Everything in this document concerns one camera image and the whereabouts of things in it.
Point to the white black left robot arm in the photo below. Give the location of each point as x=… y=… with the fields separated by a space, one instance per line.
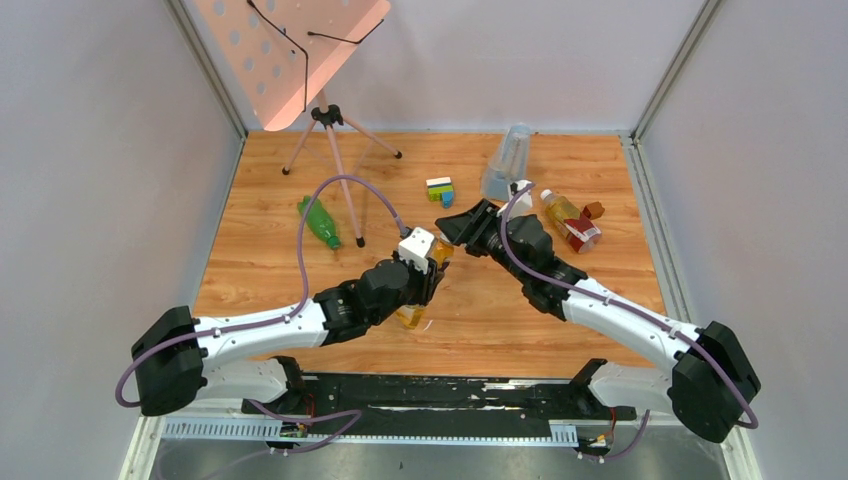
x=182 y=358

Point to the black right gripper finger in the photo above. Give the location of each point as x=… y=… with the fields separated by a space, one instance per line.
x=481 y=213
x=462 y=231

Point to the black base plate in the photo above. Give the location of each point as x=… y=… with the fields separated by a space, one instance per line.
x=453 y=407

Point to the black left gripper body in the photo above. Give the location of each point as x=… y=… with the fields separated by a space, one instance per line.
x=431 y=281

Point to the brown small block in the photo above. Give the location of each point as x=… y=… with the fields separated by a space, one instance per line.
x=593 y=211

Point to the pink music stand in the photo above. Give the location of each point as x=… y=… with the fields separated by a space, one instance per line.
x=281 y=55

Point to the coloured toy brick stack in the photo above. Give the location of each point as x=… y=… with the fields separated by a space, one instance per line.
x=441 y=190

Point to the red yellow tea bottle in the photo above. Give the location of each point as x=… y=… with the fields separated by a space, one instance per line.
x=580 y=232

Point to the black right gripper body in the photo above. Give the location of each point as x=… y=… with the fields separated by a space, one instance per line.
x=494 y=247

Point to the clear blue detergent bottle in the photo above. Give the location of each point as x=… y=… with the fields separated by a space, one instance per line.
x=508 y=164

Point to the yellow blue milk tea bottle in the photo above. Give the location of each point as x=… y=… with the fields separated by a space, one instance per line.
x=439 y=259

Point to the green plastic bottle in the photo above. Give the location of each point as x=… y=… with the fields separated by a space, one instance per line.
x=319 y=221

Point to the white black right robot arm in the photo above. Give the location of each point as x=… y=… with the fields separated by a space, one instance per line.
x=700 y=375

